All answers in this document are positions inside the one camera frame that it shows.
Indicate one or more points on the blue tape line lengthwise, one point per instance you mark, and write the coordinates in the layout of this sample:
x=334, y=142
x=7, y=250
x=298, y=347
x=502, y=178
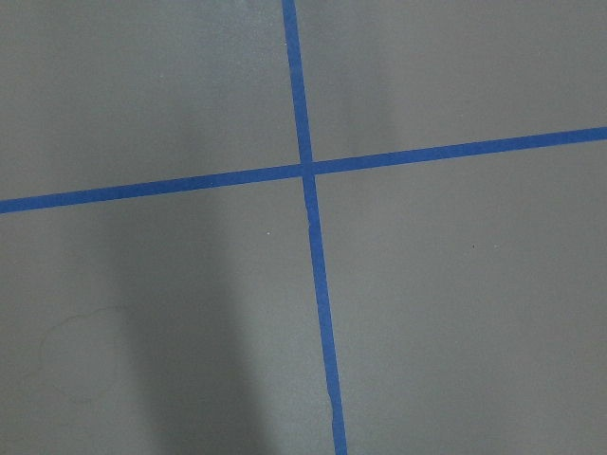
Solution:
x=311, y=202

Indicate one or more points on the blue tape line crosswise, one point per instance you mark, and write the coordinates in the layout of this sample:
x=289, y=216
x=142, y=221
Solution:
x=338, y=165

